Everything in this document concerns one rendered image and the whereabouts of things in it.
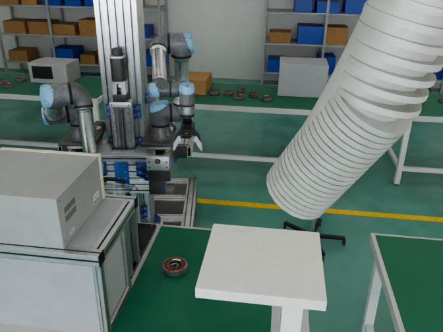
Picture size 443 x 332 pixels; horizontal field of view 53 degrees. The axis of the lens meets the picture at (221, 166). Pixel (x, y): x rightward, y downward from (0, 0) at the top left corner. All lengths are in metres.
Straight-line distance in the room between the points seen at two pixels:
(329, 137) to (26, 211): 1.14
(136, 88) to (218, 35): 5.71
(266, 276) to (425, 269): 1.14
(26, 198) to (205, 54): 7.20
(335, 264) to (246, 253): 2.11
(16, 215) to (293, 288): 0.97
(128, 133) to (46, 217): 1.35
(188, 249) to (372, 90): 1.61
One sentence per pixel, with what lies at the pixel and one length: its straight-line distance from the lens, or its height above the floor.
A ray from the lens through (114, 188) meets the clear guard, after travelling 2.18.
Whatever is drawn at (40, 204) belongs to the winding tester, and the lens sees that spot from 1.64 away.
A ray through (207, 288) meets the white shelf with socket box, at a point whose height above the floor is 1.21.
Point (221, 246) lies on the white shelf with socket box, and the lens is 1.49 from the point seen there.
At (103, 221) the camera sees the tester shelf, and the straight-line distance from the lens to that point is 1.83.
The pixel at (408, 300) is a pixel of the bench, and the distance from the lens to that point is 2.14.
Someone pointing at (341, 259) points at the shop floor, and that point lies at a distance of 3.59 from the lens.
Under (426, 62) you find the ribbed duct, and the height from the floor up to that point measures 1.91.
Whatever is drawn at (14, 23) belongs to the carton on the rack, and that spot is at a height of 0.96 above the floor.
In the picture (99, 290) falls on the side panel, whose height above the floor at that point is 0.96.
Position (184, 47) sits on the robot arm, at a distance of 2.58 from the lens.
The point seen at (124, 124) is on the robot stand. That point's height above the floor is 1.09.
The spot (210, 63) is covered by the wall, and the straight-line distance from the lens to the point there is 8.64.
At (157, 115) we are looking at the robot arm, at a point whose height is 1.20.
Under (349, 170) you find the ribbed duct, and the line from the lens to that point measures 0.91.
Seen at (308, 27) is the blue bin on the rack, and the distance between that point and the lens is 7.87.
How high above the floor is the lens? 2.06
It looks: 25 degrees down
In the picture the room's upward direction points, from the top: 1 degrees clockwise
